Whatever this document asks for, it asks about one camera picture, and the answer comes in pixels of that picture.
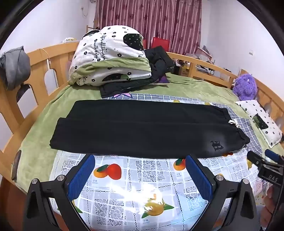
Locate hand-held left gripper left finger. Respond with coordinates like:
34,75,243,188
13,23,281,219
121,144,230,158
23,153,96,231

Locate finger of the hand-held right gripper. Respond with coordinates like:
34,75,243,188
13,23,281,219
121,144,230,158
264,149,284,165
247,151,267,166

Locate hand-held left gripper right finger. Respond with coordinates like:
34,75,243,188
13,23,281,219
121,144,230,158
185,154,260,231

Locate black pants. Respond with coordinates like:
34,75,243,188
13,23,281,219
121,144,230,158
49,99,251,159

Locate person's right hand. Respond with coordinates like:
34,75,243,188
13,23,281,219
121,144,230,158
262,185,277,222

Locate white floral pillow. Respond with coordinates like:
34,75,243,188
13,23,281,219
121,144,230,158
235,100,283,149

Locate fruit print plastic tablecloth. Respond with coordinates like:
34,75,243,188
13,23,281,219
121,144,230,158
50,93,267,231

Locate green blanket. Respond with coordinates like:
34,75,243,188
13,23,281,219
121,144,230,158
11,72,251,182

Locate purple plush toy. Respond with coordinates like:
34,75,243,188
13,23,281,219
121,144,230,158
232,74,258,101

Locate purple pouch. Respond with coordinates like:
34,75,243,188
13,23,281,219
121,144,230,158
153,74,171,86

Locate cardboard box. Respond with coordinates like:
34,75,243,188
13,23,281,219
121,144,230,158
177,61,191,77

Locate black jacket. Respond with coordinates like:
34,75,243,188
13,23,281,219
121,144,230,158
100,45,176,98

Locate grey cap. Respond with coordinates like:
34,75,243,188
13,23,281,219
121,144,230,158
0,46,31,90

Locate folded white floral quilt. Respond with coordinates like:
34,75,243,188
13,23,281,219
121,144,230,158
68,26,152,86

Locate red box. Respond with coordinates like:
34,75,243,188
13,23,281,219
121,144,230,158
145,37,170,52

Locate dark red curtain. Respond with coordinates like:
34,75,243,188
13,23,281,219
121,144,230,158
94,0,202,54

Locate wooden bed frame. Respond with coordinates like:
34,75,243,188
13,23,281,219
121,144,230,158
0,25,284,231

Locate white charging cable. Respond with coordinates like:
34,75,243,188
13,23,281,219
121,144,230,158
40,48,52,69

